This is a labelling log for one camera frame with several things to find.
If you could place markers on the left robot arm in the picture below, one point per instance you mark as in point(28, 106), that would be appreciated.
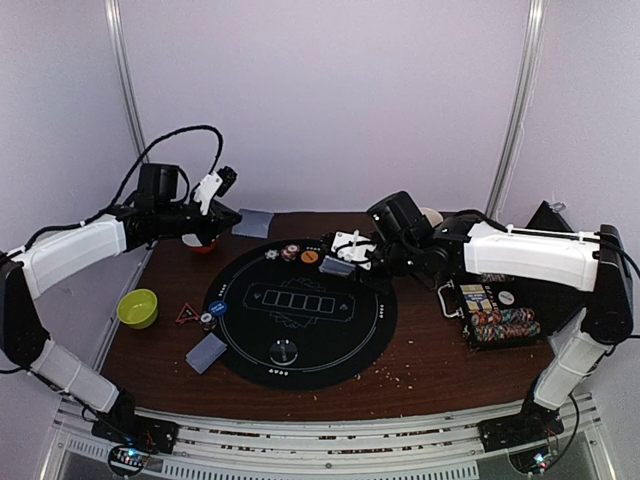
point(29, 272)

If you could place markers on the grey card deck box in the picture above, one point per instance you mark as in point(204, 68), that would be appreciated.
point(336, 267)

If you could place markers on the blue small blind button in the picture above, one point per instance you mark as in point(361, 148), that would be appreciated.
point(217, 308)

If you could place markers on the orange big blind button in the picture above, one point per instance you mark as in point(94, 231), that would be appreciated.
point(309, 256)

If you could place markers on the red poker chip stack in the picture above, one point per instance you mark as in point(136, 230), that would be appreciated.
point(290, 252)

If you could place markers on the lime green bowl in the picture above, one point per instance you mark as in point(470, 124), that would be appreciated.
point(138, 309)

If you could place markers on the red black triangle token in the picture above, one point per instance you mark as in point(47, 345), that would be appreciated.
point(187, 314)

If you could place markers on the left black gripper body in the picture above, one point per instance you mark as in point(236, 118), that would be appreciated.
point(203, 234)

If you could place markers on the white blue poker chip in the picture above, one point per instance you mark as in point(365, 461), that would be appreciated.
point(271, 254)

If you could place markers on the right aluminium frame post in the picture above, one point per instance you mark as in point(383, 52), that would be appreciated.
point(524, 91)

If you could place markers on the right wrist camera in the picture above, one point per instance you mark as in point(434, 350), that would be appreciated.
point(351, 247)

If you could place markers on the blue patterned card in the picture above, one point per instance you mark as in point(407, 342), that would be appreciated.
point(205, 353)
point(254, 224)

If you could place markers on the black poker chip case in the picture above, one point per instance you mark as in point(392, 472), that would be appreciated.
point(500, 311)

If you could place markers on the cream ceramic mug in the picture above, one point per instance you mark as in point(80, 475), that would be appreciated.
point(434, 217)

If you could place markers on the round black poker mat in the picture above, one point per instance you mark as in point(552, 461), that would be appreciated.
point(290, 327)

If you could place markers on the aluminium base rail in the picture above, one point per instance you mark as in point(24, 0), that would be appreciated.
point(438, 446)

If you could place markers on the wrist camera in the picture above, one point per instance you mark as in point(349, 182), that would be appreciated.
point(216, 183)
point(351, 247)

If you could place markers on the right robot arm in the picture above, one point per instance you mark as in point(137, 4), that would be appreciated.
point(469, 242)

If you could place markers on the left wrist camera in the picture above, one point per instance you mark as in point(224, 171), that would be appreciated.
point(216, 183)

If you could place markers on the orange white bowl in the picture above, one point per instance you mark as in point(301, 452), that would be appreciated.
point(195, 245)

